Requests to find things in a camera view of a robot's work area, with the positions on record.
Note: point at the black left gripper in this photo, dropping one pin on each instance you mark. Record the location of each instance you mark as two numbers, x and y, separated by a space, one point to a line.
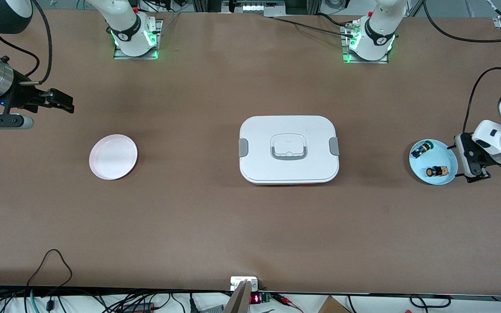
476 178

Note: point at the circuit board red display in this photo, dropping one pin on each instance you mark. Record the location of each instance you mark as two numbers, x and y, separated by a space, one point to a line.
257 298

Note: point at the brown cardboard piece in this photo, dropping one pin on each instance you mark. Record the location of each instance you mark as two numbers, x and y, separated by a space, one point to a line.
333 305

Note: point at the pink round plate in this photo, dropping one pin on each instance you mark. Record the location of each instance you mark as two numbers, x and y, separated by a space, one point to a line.
113 157

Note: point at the black power adapter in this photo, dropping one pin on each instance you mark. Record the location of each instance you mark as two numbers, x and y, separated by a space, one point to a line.
139 307

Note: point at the red black clip leads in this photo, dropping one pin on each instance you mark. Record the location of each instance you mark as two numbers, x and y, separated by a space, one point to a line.
287 300

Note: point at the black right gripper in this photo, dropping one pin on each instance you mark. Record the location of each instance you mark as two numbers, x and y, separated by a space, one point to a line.
22 96

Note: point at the white socket block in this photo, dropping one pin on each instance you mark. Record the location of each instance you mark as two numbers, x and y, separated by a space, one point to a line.
238 281

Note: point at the aluminium frame structure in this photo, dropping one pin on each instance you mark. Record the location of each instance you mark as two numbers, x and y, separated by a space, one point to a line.
254 6

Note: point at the white lunch box grey clips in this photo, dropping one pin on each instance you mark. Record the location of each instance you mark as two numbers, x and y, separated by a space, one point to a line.
289 171

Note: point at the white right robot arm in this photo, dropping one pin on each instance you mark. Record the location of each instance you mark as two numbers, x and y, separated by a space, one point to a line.
124 21

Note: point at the grey mount beam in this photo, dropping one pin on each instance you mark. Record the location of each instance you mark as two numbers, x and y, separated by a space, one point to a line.
238 300

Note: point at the light blue round plate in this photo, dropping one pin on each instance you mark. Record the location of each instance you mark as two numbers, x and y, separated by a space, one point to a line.
419 167

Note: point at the black and blue small part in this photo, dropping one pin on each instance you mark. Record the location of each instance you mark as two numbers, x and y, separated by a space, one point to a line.
422 150

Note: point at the black plug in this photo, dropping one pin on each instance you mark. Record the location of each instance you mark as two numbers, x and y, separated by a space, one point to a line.
193 304

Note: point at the orange push button switch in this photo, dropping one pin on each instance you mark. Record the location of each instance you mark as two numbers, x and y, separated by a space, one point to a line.
437 171

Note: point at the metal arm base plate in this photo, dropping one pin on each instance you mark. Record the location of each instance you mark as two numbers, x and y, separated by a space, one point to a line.
120 57
350 61

